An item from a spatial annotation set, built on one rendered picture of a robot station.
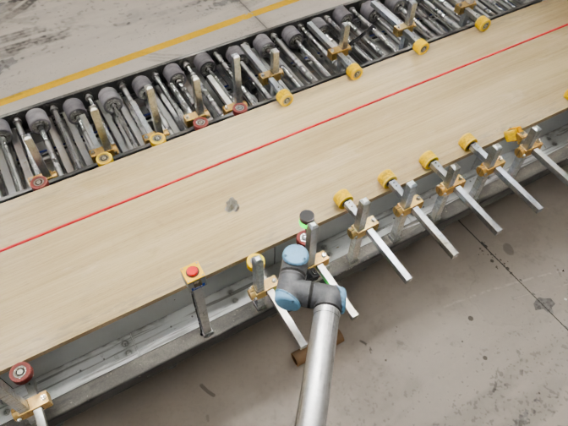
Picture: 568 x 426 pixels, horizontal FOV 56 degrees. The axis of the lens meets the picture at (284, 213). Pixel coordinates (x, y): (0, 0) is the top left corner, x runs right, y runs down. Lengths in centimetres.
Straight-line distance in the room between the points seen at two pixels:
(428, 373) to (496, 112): 147
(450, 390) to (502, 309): 62
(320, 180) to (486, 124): 98
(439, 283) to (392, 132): 106
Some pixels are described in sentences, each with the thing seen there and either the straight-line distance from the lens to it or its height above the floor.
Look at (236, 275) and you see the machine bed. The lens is 256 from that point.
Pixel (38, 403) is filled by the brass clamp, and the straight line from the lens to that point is 234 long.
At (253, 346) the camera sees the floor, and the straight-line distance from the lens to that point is 314.
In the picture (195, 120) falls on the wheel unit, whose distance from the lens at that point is 290.
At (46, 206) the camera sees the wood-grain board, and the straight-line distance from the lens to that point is 271.
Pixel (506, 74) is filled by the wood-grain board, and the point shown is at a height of 90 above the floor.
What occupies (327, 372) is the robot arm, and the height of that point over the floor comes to 137.
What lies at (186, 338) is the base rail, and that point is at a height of 70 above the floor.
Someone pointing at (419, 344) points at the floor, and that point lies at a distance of 325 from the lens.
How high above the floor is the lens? 291
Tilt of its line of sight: 54 degrees down
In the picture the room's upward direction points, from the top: 2 degrees clockwise
